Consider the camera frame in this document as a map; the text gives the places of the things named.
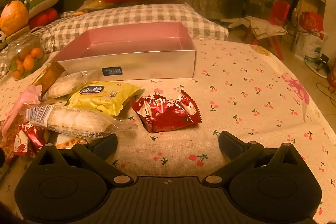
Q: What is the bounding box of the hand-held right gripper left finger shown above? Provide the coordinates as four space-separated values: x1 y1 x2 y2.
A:
29 133 134 186

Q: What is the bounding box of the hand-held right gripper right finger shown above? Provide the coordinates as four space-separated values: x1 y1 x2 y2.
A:
202 131 307 186

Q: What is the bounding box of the white biscuit packet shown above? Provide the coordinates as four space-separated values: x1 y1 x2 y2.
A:
56 133 90 149

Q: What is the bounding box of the clear rice cake packet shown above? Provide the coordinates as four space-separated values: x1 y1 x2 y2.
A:
42 70 97 101
26 105 138 135

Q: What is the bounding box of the yellow snack packet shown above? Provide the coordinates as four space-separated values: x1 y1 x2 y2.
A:
66 81 141 117

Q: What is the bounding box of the red snack packet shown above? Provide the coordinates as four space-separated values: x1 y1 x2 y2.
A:
130 90 202 133
13 123 45 156

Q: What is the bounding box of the silver box with pink inside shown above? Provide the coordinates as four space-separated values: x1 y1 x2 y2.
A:
50 21 197 81

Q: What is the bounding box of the gold snack packet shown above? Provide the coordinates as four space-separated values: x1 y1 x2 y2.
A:
31 61 66 93

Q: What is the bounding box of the pink snack packet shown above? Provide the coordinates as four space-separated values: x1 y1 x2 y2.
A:
1 85 42 135

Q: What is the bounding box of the cherry print bed sheet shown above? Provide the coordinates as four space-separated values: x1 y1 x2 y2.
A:
0 39 336 224

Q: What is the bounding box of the pile of small oranges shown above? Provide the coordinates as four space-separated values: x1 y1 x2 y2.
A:
12 48 44 79

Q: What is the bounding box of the pile of cardboard pieces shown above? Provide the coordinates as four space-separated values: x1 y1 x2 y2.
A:
220 15 288 41

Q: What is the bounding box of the grey checkered pillow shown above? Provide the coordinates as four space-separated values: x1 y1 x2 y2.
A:
60 4 229 41
29 17 90 52

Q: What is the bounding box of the white sack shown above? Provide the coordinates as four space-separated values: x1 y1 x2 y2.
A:
291 27 326 62

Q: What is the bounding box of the round glass jar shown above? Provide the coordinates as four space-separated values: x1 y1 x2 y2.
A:
5 26 49 81

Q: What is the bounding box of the yellow flat packet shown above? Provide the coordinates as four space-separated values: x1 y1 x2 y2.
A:
79 0 116 13

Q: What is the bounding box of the red plastic chair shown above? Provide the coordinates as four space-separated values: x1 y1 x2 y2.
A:
244 1 290 60

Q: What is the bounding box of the small red plush cushion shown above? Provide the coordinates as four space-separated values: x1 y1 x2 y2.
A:
28 7 58 29

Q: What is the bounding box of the red bag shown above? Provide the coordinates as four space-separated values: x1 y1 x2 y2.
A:
299 11 324 39

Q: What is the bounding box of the green patterned pillow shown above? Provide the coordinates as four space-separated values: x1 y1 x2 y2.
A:
24 0 67 18

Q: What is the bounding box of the large orange fruit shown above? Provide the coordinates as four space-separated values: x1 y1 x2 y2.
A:
0 0 29 36

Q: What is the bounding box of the thin black cable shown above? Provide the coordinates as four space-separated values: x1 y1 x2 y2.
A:
316 81 336 104

